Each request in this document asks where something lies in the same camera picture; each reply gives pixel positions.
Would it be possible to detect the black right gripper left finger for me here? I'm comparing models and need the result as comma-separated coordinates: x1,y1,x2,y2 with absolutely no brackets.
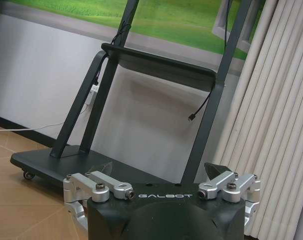
63,161,134,237

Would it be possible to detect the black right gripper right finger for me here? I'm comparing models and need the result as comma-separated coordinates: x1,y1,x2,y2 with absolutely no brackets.
198,162,262,237

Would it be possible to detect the black stand caster wheel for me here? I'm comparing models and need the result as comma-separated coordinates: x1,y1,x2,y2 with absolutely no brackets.
21,169,36,180

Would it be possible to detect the dark grey rolling display stand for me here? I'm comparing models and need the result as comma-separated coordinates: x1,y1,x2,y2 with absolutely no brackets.
10,0,252,195

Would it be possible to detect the beige pleated curtain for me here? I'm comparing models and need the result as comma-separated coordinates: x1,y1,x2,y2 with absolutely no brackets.
211,0,303,237

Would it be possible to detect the white power strip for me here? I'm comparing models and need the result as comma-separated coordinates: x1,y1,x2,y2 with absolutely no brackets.
86,84,100,105

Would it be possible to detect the black stand shelf tray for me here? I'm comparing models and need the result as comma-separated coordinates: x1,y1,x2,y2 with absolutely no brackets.
100,42,217,93

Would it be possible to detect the white power cord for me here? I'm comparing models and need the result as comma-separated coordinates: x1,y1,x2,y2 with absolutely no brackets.
0,102,91,133

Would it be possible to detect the black dangling plug cable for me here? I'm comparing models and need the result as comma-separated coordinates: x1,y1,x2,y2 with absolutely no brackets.
187,81,216,122

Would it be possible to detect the black bundled cable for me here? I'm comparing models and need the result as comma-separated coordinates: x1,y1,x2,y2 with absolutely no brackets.
93,21,132,87

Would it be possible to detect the green landscape wall poster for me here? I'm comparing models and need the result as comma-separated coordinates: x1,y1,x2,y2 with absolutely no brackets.
0,0,267,62

